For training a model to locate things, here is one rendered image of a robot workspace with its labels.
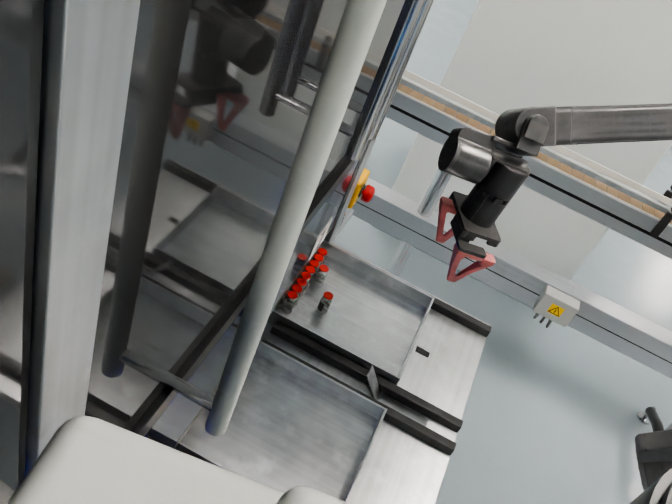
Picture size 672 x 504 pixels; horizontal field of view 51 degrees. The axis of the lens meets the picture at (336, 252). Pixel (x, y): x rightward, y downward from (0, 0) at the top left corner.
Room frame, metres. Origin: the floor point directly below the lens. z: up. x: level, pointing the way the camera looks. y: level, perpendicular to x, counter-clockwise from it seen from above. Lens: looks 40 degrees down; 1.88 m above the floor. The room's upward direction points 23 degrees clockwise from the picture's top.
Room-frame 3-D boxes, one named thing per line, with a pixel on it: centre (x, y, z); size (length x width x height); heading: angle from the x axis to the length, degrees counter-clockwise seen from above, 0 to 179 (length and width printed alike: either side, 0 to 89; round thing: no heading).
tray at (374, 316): (1.05, -0.05, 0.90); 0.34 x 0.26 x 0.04; 83
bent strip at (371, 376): (0.86, -0.21, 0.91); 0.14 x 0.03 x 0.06; 83
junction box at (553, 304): (1.87, -0.74, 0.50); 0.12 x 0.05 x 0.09; 83
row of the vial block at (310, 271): (1.06, 0.04, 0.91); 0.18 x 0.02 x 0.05; 173
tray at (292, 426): (0.72, -0.01, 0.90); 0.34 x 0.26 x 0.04; 83
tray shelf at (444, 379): (0.88, -0.10, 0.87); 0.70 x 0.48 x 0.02; 173
